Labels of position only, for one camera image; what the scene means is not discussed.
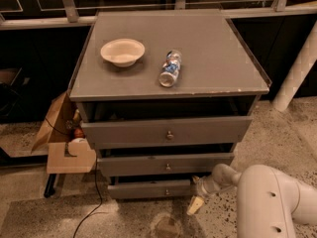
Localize black power cable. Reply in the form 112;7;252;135
44;116;104;238

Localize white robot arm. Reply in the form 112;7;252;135
187;164;317;238

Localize grey bottom drawer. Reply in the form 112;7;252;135
108;179;194;199

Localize clear plastic water bottle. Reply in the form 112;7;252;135
158;50;182;87

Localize brown cardboard box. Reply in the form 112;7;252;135
32;92;96;174

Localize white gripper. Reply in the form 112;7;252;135
186;176;220;215

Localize grey drawer cabinet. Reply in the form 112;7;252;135
70;10;269;187

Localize black post foot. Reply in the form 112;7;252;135
44;174;56;198

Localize grey drawer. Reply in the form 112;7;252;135
108;179;194;199
82;116;252;149
98;153;234;177

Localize grey middle drawer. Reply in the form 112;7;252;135
98;153;234;177

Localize white slanted pipe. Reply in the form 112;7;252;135
271;22;317;112

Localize white paper bowl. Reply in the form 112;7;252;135
100;39;145;67

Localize white metal window railing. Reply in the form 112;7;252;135
0;0;317;30

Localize grey top drawer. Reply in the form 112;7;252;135
82;116;252;149

